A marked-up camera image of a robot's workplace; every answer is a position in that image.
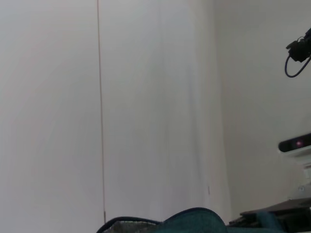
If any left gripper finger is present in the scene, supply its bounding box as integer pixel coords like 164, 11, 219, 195
229, 198, 311, 233

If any dark teal lunch bag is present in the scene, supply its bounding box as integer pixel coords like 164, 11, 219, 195
96, 207, 285, 233

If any black camera bar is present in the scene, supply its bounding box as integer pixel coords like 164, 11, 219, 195
278, 133, 311, 153

